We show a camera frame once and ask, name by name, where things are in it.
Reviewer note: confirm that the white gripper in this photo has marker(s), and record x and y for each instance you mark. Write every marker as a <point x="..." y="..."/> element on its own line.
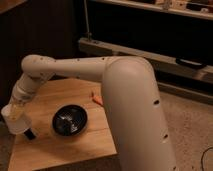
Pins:
<point x="20" y="96"/>

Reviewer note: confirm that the white ceramic cup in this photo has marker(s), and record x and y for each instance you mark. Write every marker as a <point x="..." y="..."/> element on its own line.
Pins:
<point x="16" y="119"/>

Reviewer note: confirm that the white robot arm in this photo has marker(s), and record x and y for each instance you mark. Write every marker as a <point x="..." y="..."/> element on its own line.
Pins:
<point x="131" y="102"/>

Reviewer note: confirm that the black round bowl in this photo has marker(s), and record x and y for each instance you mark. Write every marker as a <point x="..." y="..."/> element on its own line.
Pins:
<point x="69" y="120"/>

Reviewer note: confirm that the wooden table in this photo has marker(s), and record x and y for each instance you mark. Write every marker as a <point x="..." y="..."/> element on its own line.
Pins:
<point x="49" y="149"/>

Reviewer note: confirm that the orange carrot toy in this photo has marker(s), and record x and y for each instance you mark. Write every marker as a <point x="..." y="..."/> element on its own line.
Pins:
<point x="97" y="99"/>

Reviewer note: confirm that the metal pole stand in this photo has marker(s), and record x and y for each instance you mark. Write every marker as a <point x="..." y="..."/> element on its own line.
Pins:
<point x="88" y="32"/>

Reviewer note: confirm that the black handle on shelf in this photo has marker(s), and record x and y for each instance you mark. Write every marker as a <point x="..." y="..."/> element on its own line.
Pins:
<point x="189" y="64"/>

